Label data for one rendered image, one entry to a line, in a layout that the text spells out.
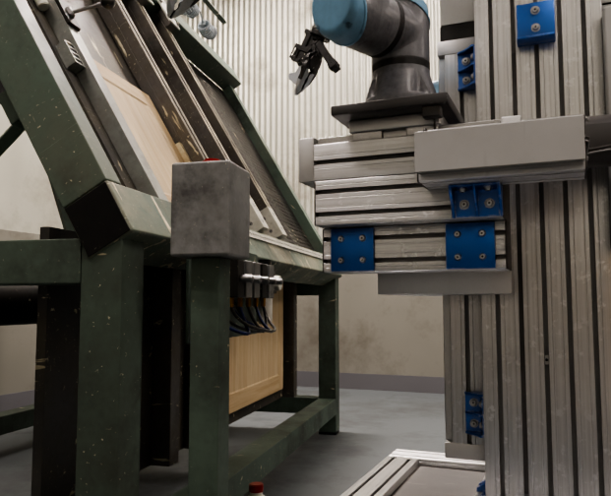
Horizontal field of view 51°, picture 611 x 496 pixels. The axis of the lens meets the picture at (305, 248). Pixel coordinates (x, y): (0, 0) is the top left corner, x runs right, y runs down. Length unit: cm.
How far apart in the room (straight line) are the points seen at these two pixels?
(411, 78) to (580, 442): 77
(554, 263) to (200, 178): 71
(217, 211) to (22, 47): 56
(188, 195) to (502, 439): 79
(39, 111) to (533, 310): 108
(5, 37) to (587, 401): 138
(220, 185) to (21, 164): 326
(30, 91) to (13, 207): 289
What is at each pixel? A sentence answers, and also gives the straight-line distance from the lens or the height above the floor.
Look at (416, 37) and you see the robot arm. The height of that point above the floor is 118.
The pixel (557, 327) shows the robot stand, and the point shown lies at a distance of 136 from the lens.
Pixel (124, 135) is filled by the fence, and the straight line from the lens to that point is 162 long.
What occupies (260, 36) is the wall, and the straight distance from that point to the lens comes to 580.
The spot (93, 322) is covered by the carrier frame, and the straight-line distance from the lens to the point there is 131.
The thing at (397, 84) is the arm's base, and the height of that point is 108.
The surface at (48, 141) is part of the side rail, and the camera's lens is 141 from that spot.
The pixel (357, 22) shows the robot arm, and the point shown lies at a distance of 121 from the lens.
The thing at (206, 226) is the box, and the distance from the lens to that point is 121.
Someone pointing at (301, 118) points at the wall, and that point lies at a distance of 539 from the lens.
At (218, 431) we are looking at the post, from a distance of 125.
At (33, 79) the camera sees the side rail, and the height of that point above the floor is 112.
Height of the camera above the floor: 66
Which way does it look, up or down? 5 degrees up
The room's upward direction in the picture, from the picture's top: straight up
